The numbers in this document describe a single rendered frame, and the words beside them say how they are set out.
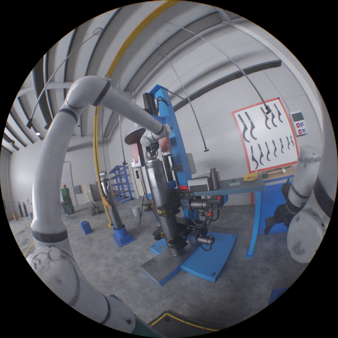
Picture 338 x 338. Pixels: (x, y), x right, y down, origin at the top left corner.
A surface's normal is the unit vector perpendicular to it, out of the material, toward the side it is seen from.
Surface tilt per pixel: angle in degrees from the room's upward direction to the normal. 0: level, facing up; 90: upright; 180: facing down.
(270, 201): 90
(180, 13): 173
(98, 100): 166
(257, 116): 90
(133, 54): 173
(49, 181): 93
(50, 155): 90
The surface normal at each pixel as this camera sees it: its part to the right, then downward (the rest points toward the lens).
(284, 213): -0.31, -0.87
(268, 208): -0.70, 0.15
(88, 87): 0.53, 0.60
